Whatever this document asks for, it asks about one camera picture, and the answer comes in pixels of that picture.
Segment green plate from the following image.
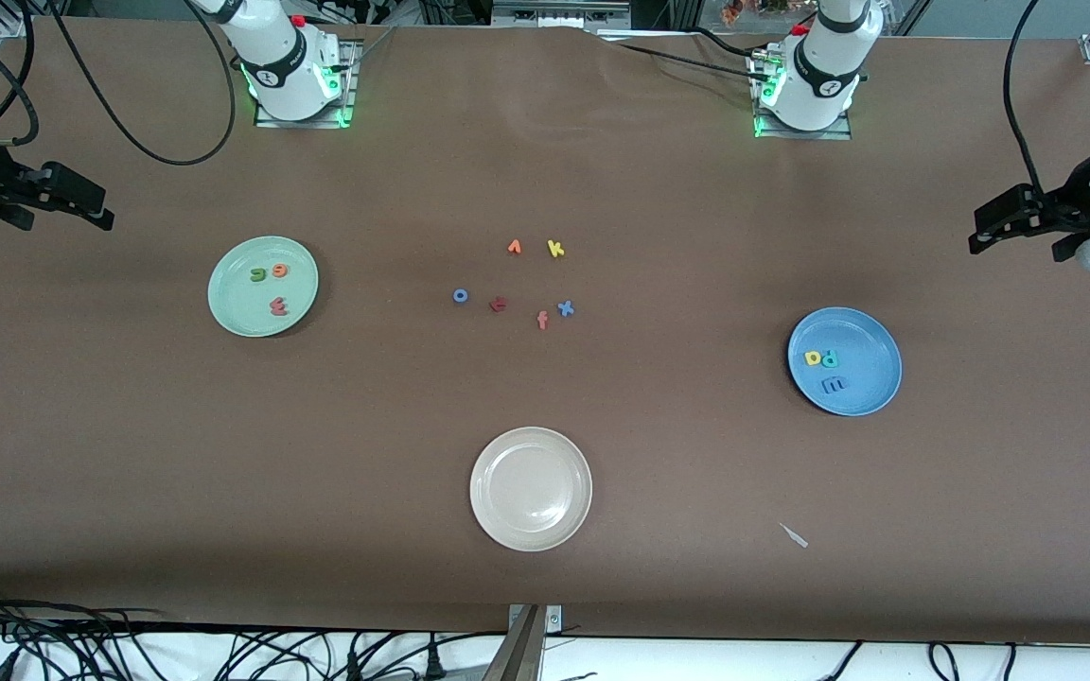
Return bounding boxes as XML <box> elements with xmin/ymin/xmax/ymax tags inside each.
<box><xmin>207</xmin><ymin>236</ymin><xmax>320</xmax><ymax>339</ymax></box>

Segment blue plate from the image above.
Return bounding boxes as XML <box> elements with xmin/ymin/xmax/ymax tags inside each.
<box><xmin>787</xmin><ymin>306</ymin><xmax>904</xmax><ymax>418</ymax></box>

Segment brown table cover sheet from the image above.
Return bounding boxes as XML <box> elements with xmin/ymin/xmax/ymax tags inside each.
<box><xmin>0</xmin><ymin>16</ymin><xmax>1090</xmax><ymax>646</ymax></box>

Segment orange plastic toys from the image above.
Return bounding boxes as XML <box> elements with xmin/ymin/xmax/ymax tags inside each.
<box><xmin>720</xmin><ymin>0</ymin><xmax>816</xmax><ymax>25</ymax></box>

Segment beige plate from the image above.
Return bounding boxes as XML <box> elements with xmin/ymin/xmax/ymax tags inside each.
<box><xmin>469</xmin><ymin>427</ymin><xmax>594</xmax><ymax>552</ymax></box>

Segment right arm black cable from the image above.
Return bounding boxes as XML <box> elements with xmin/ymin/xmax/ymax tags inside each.
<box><xmin>0</xmin><ymin>0</ymin><xmax>237</xmax><ymax>166</ymax></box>

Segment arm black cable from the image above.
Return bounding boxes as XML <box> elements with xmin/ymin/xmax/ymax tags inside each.
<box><xmin>1004</xmin><ymin>0</ymin><xmax>1049</xmax><ymax>200</ymax></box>
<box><xmin>0</xmin><ymin>0</ymin><xmax>237</xmax><ymax>166</ymax></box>

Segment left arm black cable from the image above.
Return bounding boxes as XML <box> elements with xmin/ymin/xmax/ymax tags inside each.
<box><xmin>1004</xmin><ymin>0</ymin><xmax>1049</xmax><ymax>200</ymax></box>

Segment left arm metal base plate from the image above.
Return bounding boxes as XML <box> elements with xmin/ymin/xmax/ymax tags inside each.
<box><xmin>748</xmin><ymin>47</ymin><xmax>853</xmax><ymax>141</ymax></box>

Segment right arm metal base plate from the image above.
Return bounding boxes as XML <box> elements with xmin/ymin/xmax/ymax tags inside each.
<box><xmin>254</xmin><ymin>38</ymin><xmax>361</xmax><ymax>130</ymax></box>

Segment black table cable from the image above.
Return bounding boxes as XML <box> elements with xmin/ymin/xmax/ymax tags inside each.
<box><xmin>692</xmin><ymin>26</ymin><xmax>784</xmax><ymax>60</ymax></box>
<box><xmin>616</xmin><ymin>43</ymin><xmax>773</xmax><ymax>84</ymax></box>

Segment thin grey cable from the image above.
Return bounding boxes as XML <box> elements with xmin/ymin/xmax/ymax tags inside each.
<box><xmin>346</xmin><ymin>26</ymin><xmax>396</xmax><ymax>69</ymax></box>

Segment aluminium frame crossbar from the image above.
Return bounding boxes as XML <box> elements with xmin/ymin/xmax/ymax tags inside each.
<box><xmin>491</xmin><ymin>0</ymin><xmax>633</xmax><ymax>29</ymax></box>

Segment small metal bracket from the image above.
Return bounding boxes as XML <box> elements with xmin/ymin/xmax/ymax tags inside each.
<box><xmin>507</xmin><ymin>605</ymin><xmax>563</xmax><ymax>633</ymax></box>

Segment grey metal camera post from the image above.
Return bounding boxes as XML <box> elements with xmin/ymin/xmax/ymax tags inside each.
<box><xmin>482</xmin><ymin>605</ymin><xmax>546</xmax><ymax>681</ymax></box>

